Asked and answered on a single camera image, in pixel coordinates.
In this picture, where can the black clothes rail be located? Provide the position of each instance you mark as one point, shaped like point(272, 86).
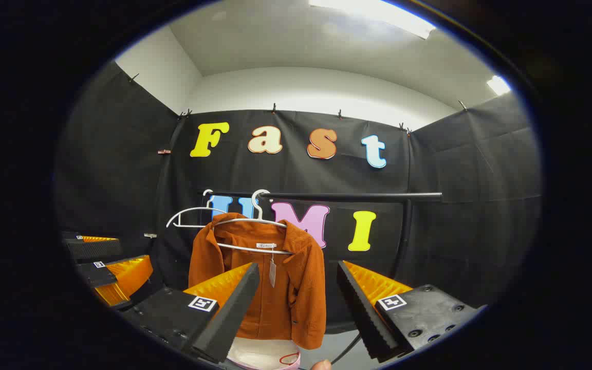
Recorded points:
point(352, 196)

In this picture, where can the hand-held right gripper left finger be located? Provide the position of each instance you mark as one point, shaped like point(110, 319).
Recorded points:
point(234, 308)

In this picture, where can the black backdrop cloth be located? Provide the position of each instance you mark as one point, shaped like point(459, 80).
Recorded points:
point(285, 174)

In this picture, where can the white laundry hamper pink rim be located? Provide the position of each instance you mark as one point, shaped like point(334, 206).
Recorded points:
point(260, 352)

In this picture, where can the small ceiling light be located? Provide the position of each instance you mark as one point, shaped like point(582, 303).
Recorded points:
point(498, 85)

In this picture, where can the large white clothes hanger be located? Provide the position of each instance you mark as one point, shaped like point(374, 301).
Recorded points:
point(247, 248)

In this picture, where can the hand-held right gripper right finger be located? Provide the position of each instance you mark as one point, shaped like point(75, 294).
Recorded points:
point(360, 308)

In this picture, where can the long ceiling light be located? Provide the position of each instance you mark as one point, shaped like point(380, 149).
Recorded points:
point(378, 13)

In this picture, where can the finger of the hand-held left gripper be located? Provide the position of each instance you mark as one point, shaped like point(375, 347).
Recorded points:
point(95, 249)
point(98, 275)

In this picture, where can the row of black backdrop clips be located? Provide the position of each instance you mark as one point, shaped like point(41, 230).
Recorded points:
point(274, 108)

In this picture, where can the small white clothes hanger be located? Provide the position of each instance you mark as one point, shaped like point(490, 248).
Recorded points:
point(198, 208)

